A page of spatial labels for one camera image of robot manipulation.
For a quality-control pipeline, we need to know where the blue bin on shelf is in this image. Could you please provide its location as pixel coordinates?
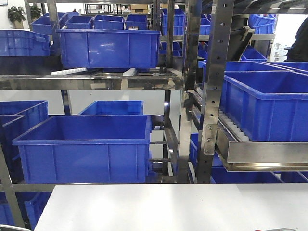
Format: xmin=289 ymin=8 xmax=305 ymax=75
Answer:
xmin=13 ymin=115 xmax=152 ymax=184
xmin=220 ymin=71 xmax=308 ymax=142
xmin=58 ymin=29 xmax=161 ymax=69

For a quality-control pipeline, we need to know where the blue bin on lower shelf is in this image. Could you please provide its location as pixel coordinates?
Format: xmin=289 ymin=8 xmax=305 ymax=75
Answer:
xmin=13 ymin=115 xmax=152 ymax=184

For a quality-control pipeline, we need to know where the blue bin on right shelf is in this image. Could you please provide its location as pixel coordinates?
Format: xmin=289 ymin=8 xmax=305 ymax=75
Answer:
xmin=220 ymin=71 xmax=308 ymax=142

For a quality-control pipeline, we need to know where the blue bin on upper shelf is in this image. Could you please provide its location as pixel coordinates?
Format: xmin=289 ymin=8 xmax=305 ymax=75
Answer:
xmin=58 ymin=29 xmax=161 ymax=69

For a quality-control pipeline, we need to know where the blue bin behind lower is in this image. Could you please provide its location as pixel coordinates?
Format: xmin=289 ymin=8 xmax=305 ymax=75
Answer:
xmin=79 ymin=100 xmax=143 ymax=115

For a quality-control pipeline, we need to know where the stainless steel shelf rack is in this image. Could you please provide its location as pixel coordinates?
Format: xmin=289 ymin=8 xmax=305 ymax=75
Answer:
xmin=0 ymin=0 xmax=308 ymax=229

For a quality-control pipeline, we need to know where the blue bin far left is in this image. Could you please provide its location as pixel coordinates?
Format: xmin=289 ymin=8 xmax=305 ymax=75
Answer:
xmin=0 ymin=30 xmax=50 ymax=56

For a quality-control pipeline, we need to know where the potted plant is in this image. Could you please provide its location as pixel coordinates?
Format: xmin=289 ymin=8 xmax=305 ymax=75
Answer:
xmin=8 ymin=6 xmax=26 ymax=29

